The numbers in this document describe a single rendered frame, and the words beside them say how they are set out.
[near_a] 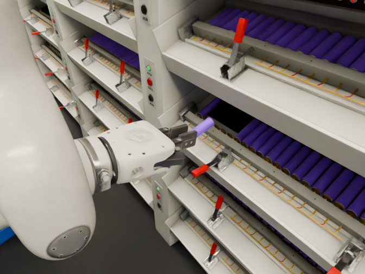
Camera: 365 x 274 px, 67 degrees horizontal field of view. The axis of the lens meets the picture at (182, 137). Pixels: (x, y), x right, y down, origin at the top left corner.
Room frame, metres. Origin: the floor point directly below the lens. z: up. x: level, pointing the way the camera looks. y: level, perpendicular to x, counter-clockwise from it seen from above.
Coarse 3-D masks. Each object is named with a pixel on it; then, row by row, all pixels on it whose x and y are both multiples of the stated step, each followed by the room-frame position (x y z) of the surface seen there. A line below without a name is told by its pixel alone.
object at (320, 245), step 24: (192, 96) 0.61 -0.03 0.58; (168, 120) 0.56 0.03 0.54; (216, 120) 0.55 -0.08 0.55; (240, 168) 0.41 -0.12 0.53; (240, 192) 0.36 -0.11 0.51; (264, 192) 0.35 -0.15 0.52; (264, 216) 0.32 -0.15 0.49; (288, 216) 0.30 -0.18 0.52; (312, 216) 0.29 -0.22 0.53; (360, 216) 0.28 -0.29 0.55; (312, 240) 0.25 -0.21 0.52; (336, 240) 0.25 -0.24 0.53; (360, 264) 0.21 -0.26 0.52
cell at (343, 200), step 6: (354, 180) 0.33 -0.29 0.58; (360, 180) 0.32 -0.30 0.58; (348, 186) 0.32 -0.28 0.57; (354, 186) 0.31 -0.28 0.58; (360, 186) 0.31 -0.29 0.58; (342, 192) 0.31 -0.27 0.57; (348, 192) 0.31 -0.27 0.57; (354, 192) 0.31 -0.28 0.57; (342, 198) 0.30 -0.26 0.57; (348, 198) 0.30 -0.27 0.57; (342, 204) 0.29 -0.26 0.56; (348, 204) 0.29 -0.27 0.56
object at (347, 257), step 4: (348, 252) 0.21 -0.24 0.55; (344, 256) 0.21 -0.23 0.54; (348, 256) 0.21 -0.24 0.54; (352, 256) 0.21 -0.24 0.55; (340, 260) 0.21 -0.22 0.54; (344, 260) 0.21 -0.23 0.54; (348, 260) 0.21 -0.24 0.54; (336, 264) 0.20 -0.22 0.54; (340, 264) 0.20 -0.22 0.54; (344, 264) 0.20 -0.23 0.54; (332, 268) 0.19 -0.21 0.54; (336, 268) 0.20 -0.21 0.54; (340, 268) 0.20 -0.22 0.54; (328, 272) 0.19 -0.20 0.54; (332, 272) 0.19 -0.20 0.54; (336, 272) 0.19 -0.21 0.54; (340, 272) 0.19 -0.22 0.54
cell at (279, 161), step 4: (292, 144) 0.42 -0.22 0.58; (296, 144) 0.42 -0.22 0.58; (300, 144) 0.42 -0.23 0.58; (288, 148) 0.41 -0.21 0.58; (292, 148) 0.41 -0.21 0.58; (296, 148) 0.41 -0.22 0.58; (284, 152) 0.41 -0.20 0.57; (288, 152) 0.40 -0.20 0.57; (292, 152) 0.41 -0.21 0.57; (296, 152) 0.41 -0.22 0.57; (280, 156) 0.40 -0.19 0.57; (284, 156) 0.40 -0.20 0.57; (288, 156) 0.40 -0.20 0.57; (292, 156) 0.40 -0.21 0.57; (276, 160) 0.39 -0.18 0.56; (280, 160) 0.39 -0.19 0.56; (284, 160) 0.39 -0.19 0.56; (280, 164) 0.38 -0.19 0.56; (284, 164) 0.39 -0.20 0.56; (280, 168) 0.39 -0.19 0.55
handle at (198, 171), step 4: (220, 156) 0.42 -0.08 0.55; (212, 160) 0.42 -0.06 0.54; (216, 160) 0.42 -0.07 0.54; (220, 160) 0.42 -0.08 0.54; (204, 164) 0.40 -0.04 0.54; (208, 164) 0.41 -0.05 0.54; (212, 164) 0.41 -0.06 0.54; (200, 168) 0.39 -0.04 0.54; (204, 168) 0.39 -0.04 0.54; (208, 168) 0.40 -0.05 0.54; (192, 172) 0.38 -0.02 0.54; (196, 172) 0.38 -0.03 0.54; (200, 172) 0.38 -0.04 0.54; (196, 176) 0.38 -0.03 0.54
